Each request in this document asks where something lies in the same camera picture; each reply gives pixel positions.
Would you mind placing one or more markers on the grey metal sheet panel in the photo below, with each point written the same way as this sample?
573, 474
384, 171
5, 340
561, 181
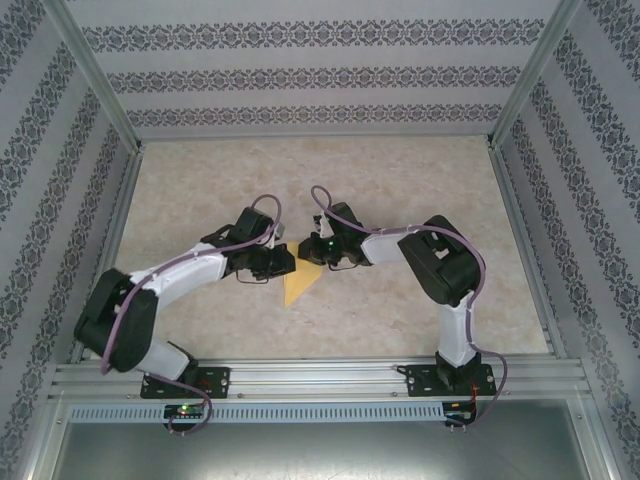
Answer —
320, 450

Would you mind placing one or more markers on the yellow square paper sheet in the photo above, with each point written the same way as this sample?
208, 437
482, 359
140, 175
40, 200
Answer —
300, 285

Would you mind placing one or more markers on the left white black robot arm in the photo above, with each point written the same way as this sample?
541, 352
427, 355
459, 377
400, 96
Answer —
180, 272

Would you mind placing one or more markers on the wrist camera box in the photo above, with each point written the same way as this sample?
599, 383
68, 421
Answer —
279, 231
324, 227

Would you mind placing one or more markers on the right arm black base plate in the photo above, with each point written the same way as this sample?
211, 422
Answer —
422, 382

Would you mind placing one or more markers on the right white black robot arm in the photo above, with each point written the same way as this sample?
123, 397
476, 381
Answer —
455, 335

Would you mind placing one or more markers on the aluminium frame post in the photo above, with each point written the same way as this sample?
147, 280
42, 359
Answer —
90, 70
535, 70

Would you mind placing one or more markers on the aluminium mounting rail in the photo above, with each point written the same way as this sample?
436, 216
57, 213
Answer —
320, 377

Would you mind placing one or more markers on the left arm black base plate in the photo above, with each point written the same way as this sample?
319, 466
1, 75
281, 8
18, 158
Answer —
220, 380

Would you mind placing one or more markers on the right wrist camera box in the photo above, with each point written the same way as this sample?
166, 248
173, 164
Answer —
324, 227

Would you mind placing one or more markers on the aluminium side rail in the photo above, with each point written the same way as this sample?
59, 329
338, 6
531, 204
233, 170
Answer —
120, 210
520, 220

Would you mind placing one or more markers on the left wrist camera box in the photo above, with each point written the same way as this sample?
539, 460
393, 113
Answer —
279, 231

